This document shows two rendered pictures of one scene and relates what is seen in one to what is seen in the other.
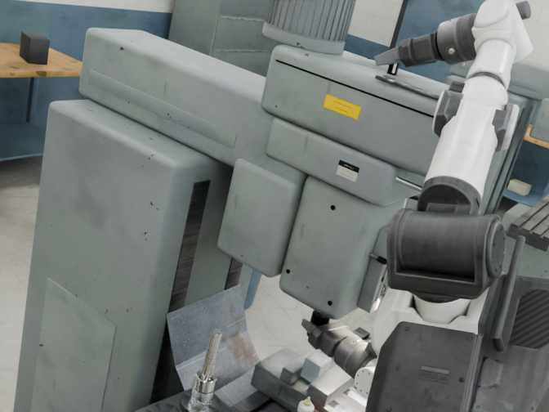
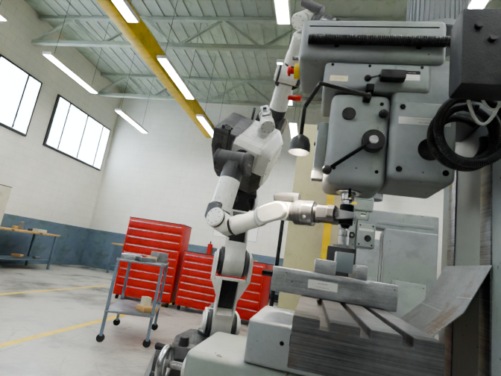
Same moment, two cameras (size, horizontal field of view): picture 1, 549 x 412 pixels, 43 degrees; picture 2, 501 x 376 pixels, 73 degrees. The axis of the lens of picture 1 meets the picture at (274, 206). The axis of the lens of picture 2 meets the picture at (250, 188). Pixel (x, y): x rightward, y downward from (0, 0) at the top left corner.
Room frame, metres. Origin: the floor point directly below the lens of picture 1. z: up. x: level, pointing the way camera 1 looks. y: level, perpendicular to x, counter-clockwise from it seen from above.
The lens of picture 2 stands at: (2.51, -0.87, 1.04)
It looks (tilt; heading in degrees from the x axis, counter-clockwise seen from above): 12 degrees up; 160
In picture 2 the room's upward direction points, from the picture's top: 9 degrees clockwise
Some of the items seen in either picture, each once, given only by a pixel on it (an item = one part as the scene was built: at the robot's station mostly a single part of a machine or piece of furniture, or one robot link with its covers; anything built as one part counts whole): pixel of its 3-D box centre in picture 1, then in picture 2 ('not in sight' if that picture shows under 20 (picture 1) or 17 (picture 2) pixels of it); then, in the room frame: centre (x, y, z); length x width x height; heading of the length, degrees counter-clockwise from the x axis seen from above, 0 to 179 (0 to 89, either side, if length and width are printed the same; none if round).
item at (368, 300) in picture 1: (378, 270); (320, 151); (1.52, -0.28, 1.45); 0.04 x 0.04 x 0.21; 58
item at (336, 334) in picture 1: (341, 346); (319, 214); (1.51, -0.25, 1.22); 0.13 x 0.12 x 0.10; 134
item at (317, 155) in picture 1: (351, 154); (370, 93); (1.60, -0.15, 1.68); 0.34 x 0.24 x 0.10; 58
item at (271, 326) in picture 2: not in sight; (333, 345); (1.57, -0.18, 0.82); 0.50 x 0.35 x 0.12; 58
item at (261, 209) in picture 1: (280, 210); (411, 152); (1.68, -0.02, 1.47); 0.24 x 0.19 x 0.26; 148
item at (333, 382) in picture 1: (331, 384); (323, 266); (1.60, -0.26, 1.05); 0.15 x 0.06 x 0.04; 149
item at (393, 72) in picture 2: not in sight; (384, 77); (1.72, -0.20, 1.66); 0.12 x 0.04 x 0.04; 58
